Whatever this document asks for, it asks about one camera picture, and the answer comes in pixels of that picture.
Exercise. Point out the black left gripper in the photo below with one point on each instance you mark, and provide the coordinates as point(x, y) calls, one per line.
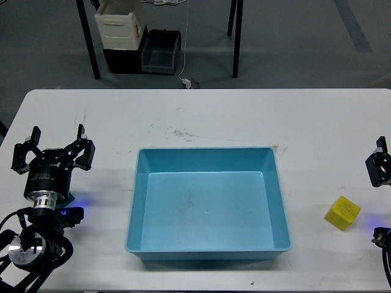
point(50, 171)

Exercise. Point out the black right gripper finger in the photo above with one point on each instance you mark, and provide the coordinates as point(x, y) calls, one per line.
point(378, 164)

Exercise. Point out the yellow block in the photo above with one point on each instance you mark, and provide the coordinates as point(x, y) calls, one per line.
point(342, 213)

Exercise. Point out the green block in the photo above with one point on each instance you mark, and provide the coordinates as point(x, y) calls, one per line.
point(70, 199)

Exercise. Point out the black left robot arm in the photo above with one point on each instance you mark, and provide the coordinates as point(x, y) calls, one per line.
point(42, 247)

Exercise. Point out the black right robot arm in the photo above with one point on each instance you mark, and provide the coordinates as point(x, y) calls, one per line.
point(381, 238)

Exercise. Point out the black box under crate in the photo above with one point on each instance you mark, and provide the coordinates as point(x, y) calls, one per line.
point(126, 61)

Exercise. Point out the blue plastic center box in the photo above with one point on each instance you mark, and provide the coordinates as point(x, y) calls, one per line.
point(194, 204)

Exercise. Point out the grey plastic bin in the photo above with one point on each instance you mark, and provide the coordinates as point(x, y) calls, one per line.
point(159, 55)

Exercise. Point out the white plastic crate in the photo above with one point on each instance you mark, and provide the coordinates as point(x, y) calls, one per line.
point(121, 24)

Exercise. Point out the white power adapter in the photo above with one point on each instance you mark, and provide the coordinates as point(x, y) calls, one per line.
point(186, 83)

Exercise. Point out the black table leg left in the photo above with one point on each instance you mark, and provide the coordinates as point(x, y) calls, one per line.
point(88, 38)

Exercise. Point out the black table leg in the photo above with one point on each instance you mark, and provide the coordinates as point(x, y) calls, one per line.
point(235, 19)
point(88, 38)

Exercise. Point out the black table leg right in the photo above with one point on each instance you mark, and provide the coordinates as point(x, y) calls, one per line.
point(235, 19)

